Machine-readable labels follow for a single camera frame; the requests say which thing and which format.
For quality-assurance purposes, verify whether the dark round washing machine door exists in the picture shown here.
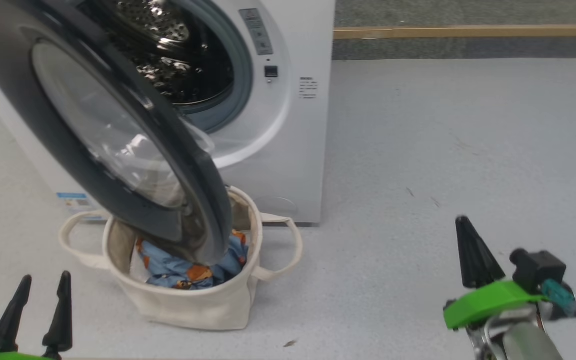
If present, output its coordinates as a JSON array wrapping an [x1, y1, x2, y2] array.
[[0, 0, 233, 266]]

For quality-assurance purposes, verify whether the blue bear print garment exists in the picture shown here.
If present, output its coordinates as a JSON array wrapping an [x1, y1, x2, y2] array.
[[135, 229, 249, 291]]

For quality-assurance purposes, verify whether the cream canvas laundry basket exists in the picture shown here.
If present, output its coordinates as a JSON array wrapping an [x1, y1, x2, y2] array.
[[58, 185, 303, 332]]

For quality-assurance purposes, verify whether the white front-load washing machine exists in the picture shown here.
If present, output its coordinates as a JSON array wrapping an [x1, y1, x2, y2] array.
[[0, 0, 337, 224]]

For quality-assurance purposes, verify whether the teal plug right camera cable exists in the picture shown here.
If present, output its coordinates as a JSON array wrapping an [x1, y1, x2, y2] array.
[[541, 278, 576, 353]]

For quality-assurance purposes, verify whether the black text warning label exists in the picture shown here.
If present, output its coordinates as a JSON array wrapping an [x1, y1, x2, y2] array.
[[299, 77, 319, 100]]

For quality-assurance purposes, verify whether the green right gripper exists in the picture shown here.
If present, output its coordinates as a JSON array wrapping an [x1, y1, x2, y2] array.
[[443, 215, 545, 331]]

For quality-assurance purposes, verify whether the blue energy label sticker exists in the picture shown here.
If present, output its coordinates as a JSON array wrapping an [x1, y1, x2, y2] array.
[[56, 192, 102, 215]]

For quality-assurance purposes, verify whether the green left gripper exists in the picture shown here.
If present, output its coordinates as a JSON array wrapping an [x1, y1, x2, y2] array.
[[0, 270, 74, 360]]

